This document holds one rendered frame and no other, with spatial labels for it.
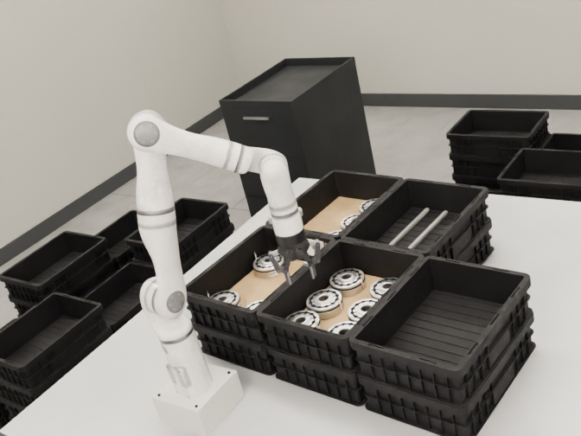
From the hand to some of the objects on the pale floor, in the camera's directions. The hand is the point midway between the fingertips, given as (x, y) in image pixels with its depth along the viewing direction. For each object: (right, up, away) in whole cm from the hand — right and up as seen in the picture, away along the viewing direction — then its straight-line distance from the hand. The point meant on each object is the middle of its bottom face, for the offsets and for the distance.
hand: (300, 275), depth 200 cm
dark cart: (+15, +8, +229) cm, 230 cm away
